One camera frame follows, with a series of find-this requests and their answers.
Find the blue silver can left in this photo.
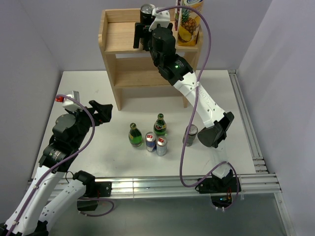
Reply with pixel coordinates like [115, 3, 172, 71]
[145, 132, 157, 152]

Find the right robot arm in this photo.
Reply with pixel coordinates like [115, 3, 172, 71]
[133, 23, 241, 193]

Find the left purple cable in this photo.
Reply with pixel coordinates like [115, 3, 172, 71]
[3, 94, 115, 236]

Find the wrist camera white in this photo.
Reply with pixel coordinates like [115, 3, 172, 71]
[149, 8, 170, 31]
[55, 90, 82, 112]

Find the aluminium side rail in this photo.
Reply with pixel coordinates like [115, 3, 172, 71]
[228, 70, 296, 236]

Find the blue silver can right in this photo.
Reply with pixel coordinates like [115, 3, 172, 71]
[156, 136, 168, 156]

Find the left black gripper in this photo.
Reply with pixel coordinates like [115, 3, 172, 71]
[66, 99, 112, 148]

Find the green glass bottle left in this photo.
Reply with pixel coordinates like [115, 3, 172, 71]
[128, 122, 142, 147]

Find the green glass bottle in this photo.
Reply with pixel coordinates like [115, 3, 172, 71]
[154, 113, 167, 136]
[128, 122, 142, 147]

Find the green glass bottle right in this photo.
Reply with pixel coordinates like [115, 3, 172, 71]
[154, 113, 167, 136]

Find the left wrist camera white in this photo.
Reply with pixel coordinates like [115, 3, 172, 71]
[55, 90, 82, 112]

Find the blue silver can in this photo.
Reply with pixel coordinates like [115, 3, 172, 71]
[156, 136, 168, 156]
[145, 132, 157, 152]

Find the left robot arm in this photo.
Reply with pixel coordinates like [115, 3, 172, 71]
[0, 100, 113, 236]

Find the black yellow tall can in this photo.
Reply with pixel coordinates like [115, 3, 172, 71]
[140, 3, 156, 26]

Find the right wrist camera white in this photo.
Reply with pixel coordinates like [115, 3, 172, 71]
[149, 8, 170, 31]

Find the dark grey can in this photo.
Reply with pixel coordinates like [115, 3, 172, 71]
[183, 124, 198, 147]

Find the aluminium front rail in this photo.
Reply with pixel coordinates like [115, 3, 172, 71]
[27, 173, 283, 200]

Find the pineapple juice carton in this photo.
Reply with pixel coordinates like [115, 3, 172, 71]
[177, 0, 203, 47]

